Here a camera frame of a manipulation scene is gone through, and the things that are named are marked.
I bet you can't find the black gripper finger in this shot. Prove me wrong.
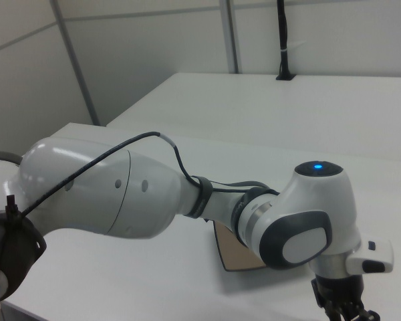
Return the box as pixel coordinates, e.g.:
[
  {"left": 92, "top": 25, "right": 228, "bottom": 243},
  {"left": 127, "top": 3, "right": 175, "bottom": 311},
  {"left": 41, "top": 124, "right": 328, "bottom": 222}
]
[
  {"left": 354, "top": 300, "right": 379, "bottom": 321},
  {"left": 324, "top": 300, "right": 346, "bottom": 321}
]

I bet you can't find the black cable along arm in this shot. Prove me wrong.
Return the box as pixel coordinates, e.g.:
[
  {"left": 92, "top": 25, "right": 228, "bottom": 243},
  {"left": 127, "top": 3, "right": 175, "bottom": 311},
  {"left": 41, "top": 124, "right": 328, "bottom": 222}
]
[{"left": 21, "top": 131, "right": 279, "bottom": 215}]

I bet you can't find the brown square ceramic plate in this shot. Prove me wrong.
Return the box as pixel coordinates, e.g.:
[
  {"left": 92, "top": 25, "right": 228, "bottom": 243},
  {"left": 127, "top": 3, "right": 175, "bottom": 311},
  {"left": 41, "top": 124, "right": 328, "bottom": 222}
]
[{"left": 213, "top": 221, "right": 267, "bottom": 272}]

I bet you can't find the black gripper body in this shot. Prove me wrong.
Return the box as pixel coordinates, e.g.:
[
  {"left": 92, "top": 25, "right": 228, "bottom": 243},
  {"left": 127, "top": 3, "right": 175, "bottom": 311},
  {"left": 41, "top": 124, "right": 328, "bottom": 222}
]
[{"left": 309, "top": 271, "right": 368, "bottom": 314}]

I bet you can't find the grey cable strap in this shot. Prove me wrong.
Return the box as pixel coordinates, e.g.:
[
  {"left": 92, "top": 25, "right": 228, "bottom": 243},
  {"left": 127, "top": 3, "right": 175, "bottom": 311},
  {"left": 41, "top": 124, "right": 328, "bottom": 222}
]
[{"left": 186, "top": 175, "right": 215, "bottom": 219}]

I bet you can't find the black pole with clamp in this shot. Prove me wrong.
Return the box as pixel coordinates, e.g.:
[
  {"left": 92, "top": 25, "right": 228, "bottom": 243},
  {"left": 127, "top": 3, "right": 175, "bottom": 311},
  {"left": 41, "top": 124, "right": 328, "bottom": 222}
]
[{"left": 275, "top": 0, "right": 297, "bottom": 82}]

